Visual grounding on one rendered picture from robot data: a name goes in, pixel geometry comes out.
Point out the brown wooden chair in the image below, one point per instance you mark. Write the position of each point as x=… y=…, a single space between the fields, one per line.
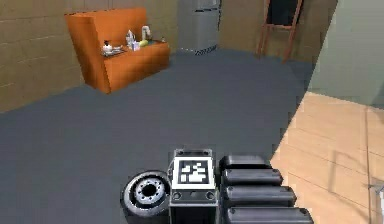
x=283 y=30

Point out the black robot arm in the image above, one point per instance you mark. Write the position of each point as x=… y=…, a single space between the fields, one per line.
x=253 y=196

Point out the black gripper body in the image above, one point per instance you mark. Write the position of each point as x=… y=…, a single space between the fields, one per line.
x=146 y=196

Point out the clear glass bottle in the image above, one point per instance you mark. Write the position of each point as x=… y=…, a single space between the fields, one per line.
x=129 y=37

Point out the yellow green fruit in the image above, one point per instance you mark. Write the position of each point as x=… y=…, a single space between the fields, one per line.
x=143 y=43

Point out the orange kitchen counter cabinet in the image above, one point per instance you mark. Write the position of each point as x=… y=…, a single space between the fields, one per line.
x=123 y=63

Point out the grey fridge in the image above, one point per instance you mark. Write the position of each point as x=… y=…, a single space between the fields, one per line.
x=198 y=25

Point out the white sink faucet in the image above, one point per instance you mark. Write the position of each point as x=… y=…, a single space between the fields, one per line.
x=145 y=32

